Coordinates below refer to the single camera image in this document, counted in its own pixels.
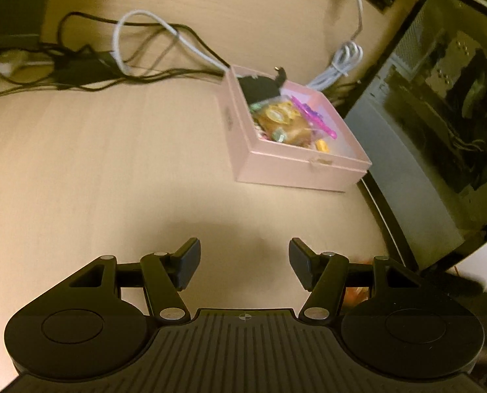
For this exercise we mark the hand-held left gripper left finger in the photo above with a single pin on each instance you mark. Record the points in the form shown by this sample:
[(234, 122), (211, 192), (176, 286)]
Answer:
[(188, 262)]

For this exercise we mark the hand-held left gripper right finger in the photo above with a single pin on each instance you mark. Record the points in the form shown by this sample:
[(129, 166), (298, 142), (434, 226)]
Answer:
[(300, 262)]

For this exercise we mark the pink box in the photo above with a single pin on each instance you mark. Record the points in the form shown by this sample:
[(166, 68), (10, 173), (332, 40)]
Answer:
[(284, 172)]

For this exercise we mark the clear snack bag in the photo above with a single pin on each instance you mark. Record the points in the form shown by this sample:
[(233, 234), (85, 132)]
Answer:
[(284, 125)]

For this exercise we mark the pink toy racket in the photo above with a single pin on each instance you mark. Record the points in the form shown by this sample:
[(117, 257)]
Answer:
[(313, 116)]

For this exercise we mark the orange object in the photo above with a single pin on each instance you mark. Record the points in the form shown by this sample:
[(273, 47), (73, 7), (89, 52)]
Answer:
[(356, 294)]

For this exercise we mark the yellow toy piece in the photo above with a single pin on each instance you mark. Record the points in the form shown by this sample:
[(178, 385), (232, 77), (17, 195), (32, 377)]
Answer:
[(322, 146)]

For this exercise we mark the computer monitor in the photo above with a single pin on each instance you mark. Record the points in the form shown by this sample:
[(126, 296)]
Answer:
[(411, 163)]

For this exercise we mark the black pouch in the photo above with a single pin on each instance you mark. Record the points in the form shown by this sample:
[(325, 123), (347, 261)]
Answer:
[(260, 86)]

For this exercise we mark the black power adapter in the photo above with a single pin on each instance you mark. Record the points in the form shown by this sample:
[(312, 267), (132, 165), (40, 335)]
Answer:
[(84, 71)]

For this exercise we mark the white power strip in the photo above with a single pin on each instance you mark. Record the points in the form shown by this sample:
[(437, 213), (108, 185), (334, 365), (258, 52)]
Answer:
[(6, 64)]

